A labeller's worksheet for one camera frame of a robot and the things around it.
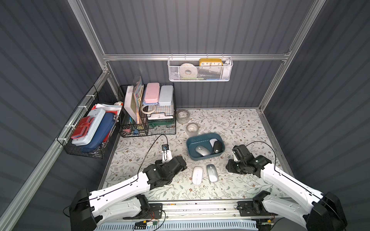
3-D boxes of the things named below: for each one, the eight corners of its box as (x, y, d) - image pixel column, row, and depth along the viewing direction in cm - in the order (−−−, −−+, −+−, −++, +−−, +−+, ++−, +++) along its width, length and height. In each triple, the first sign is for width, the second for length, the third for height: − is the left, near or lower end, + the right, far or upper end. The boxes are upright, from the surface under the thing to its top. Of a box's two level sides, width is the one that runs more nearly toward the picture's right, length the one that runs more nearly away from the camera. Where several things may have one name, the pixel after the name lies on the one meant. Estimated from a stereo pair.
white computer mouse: (192, 185, 84) (192, 183, 82) (192, 167, 91) (192, 165, 88) (203, 185, 84) (204, 183, 82) (202, 167, 91) (202, 165, 88)
